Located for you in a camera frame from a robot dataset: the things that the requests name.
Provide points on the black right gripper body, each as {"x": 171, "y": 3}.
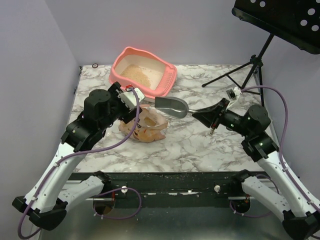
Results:
{"x": 219, "y": 116}

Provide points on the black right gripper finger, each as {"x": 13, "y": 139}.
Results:
{"x": 216, "y": 108}
{"x": 210, "y": 119}

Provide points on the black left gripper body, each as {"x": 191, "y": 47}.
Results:
{"x": 117, "y": 108}

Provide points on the metal litter scoop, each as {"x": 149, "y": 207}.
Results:
{"x": 173, "y": 106}

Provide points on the peach cat litter bag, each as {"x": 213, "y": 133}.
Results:
{"x": 150, "y": 125}

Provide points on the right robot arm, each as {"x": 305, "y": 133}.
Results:
{"x": 295, "y": 206}

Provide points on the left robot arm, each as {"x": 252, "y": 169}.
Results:
{"x": 78, "y": 140}

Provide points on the beige cat litter pile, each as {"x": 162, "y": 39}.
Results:
{"x": 135, "y": 73}

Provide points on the pink and white litter box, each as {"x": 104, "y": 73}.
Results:
{"x": 162, "y": 74}

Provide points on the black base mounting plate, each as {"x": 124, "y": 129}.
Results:
{"x": 172, "y": 189}

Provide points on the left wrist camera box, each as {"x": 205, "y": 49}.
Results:
{"x": 129, "y": 98}

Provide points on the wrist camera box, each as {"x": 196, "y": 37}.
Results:
{"x": 233, "y": 93}
{"x": 129, "y": 98}

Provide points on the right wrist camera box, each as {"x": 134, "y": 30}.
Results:
{"x": 233, "y": 93}

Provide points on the aluminium frame rail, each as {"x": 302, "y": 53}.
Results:
{"x": 100, "y": 186}

